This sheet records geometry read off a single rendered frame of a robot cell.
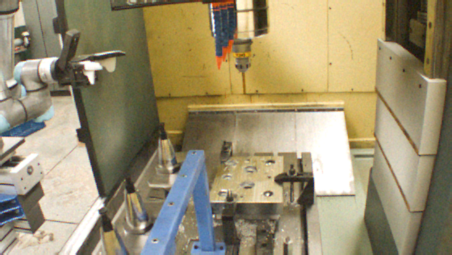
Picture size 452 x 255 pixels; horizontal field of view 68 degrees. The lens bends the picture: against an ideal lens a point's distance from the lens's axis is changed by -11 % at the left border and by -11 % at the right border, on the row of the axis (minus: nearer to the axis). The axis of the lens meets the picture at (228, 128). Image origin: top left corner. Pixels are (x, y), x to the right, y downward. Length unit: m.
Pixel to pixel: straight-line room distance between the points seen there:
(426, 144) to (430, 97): 0.11
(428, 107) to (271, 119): 1.36
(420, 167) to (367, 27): 1.25
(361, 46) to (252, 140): 0.77
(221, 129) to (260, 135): 0.22
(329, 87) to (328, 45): 0.23
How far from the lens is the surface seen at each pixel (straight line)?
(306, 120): 2.11
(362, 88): 2.15
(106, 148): 1.66
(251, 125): 2.09
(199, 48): 2.09
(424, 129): 0.89
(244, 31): 0.94
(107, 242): 0.62
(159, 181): 0.87
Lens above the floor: 1.65
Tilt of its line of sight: 24 degrees down
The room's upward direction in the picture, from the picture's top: 5 degrees counter-clockwise
